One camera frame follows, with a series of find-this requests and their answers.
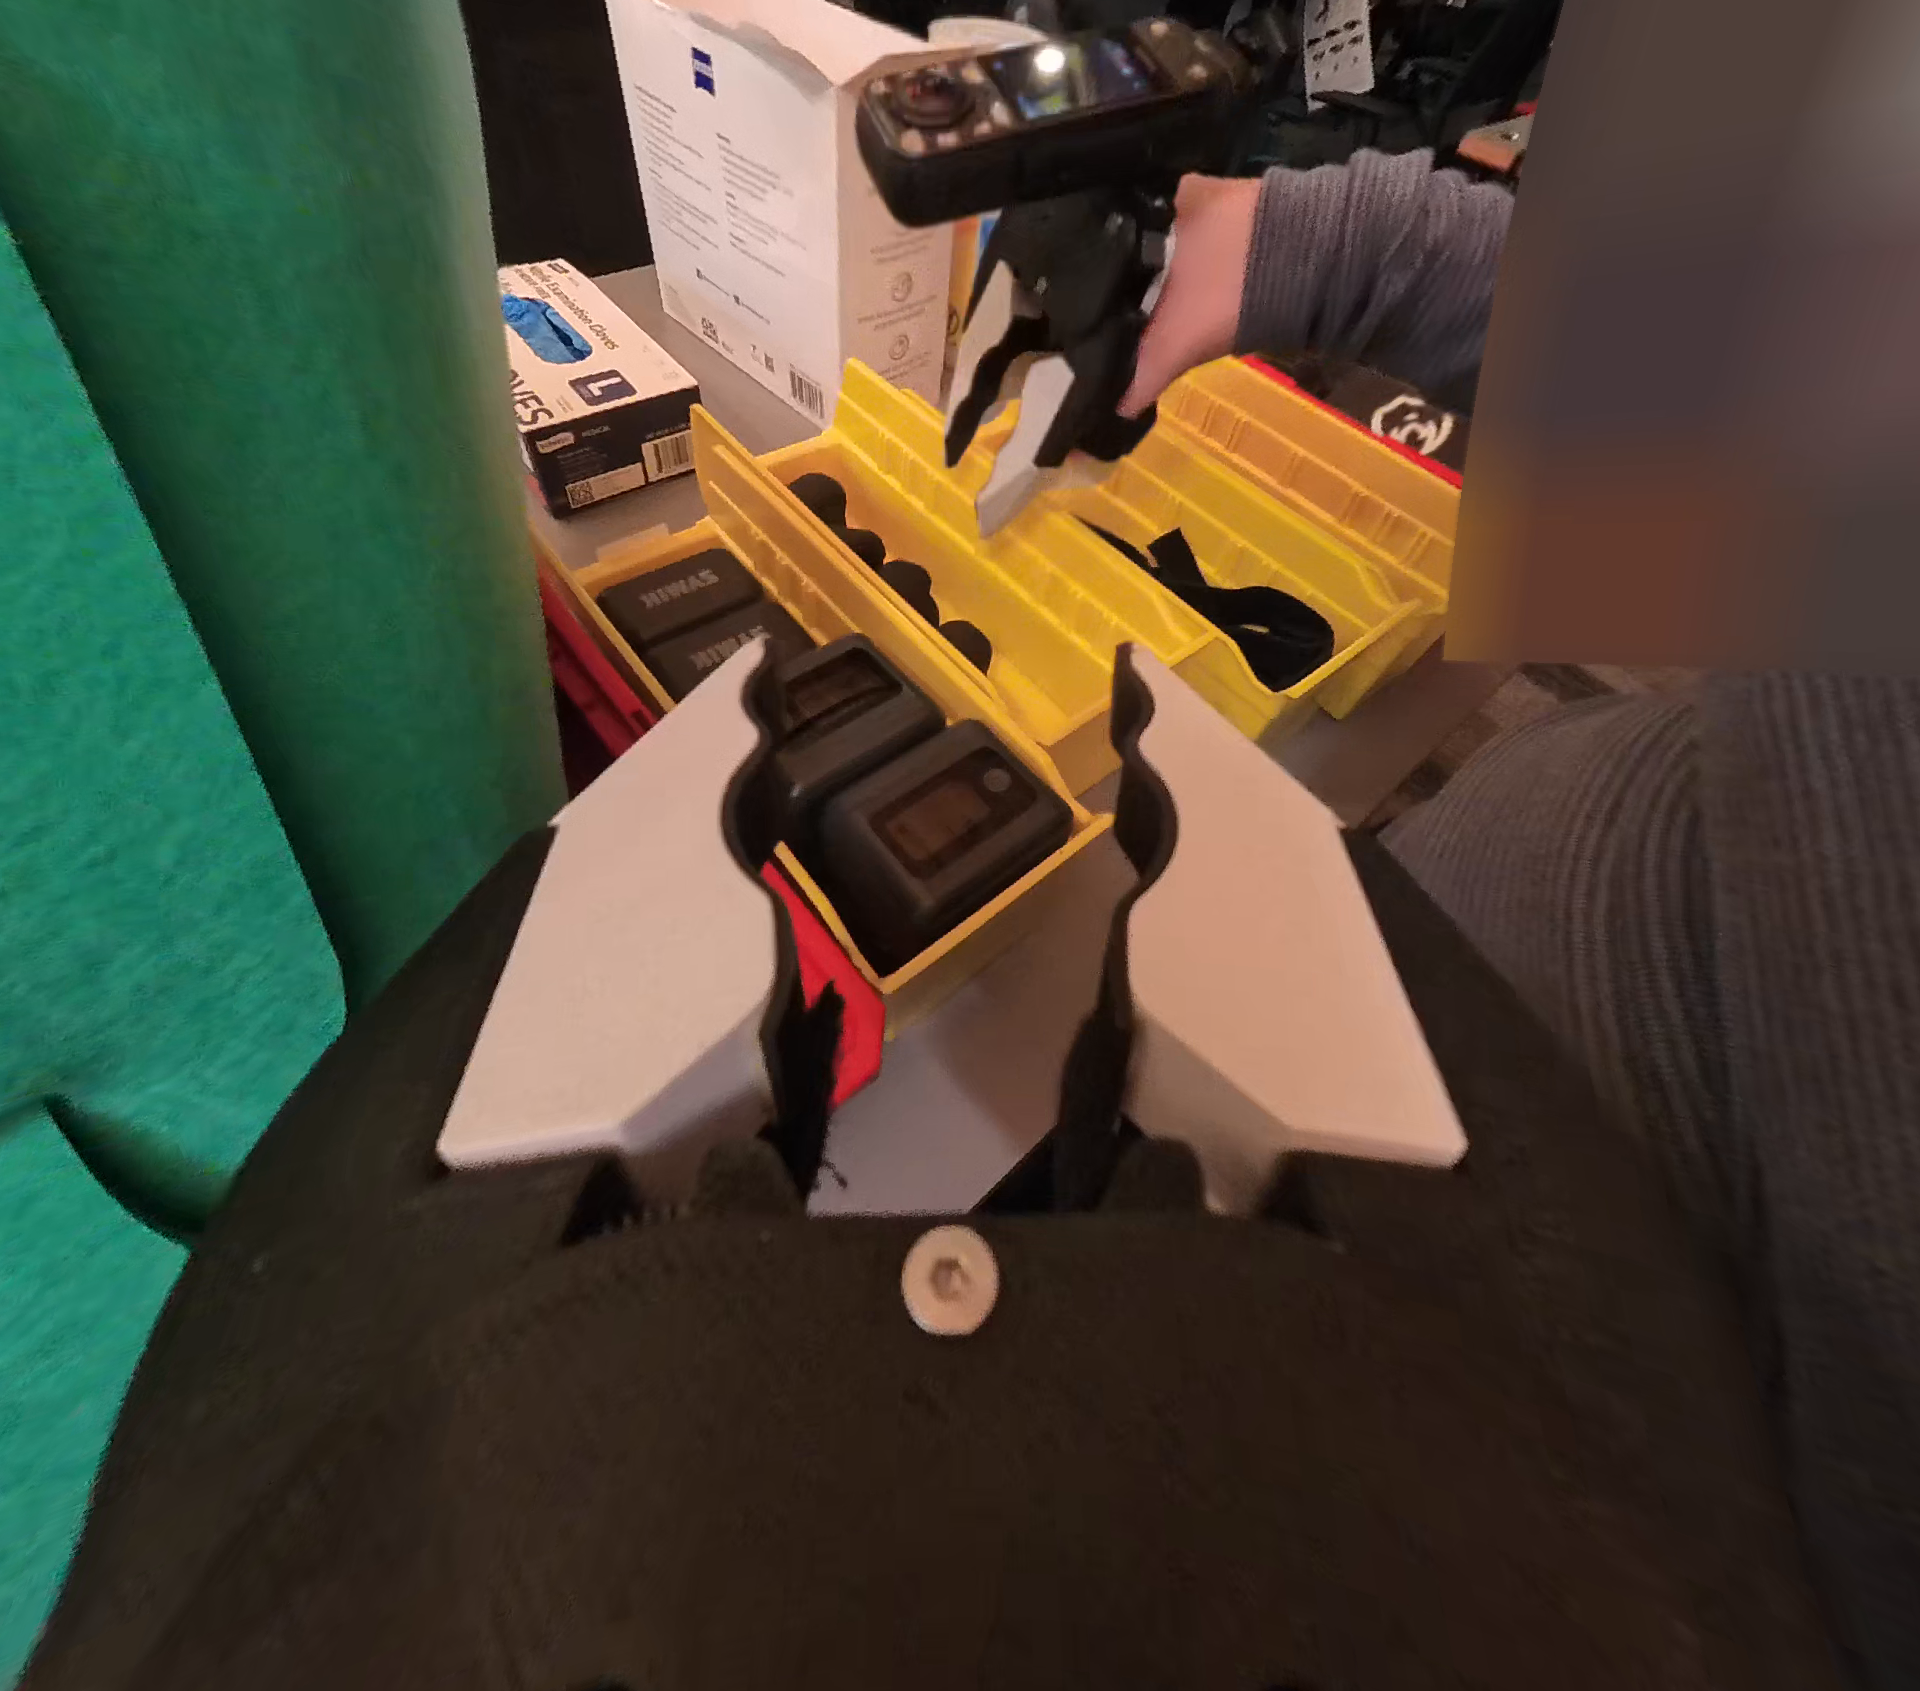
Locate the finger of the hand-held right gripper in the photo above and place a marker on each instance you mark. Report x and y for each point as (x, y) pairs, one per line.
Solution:
(1032, 447)
(982, 335)

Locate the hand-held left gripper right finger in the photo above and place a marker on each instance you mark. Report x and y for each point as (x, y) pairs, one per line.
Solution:
(1274, 973)

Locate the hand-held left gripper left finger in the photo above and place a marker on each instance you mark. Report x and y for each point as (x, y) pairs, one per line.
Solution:
(630, 973)

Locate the person's right hand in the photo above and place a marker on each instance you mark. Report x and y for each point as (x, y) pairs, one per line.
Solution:
(1201, 281)

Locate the yellow bin with black cylinders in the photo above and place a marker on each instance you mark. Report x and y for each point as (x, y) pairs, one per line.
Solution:
(1034, 627)

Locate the black cylinder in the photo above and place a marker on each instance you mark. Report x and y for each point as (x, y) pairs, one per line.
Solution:
(909, 589)
(862, 545)
(819, 497)
(962, 643)

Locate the white cardboard box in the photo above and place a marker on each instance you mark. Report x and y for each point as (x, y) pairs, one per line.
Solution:
(750, 147)

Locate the white paper sheet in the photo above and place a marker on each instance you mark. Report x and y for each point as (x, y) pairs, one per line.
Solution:
(1335, 35)

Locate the yellow bin with battery packs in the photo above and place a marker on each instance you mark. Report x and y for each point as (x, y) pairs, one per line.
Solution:
(974, 943)

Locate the black battery pack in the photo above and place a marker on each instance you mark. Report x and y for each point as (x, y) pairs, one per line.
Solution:
(720, 657)
(675, 589)

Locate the black pouch with white logo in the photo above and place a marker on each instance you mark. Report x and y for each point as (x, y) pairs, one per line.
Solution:
(1411, 425)

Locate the blue glove box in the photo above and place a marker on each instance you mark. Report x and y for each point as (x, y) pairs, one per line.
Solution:
(601, 371)

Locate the person's grey knit clothing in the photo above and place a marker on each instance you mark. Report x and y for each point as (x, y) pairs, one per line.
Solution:
(1724, 973)

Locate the black panel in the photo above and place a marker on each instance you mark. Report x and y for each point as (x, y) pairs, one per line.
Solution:
(541, 71)

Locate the green chair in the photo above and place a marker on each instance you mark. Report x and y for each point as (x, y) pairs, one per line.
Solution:
(224, 371)

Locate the small black camera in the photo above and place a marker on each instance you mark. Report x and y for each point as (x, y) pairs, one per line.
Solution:
(854, 709)

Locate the large black camera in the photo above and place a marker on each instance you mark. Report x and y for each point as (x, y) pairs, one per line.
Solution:
(930, 845)

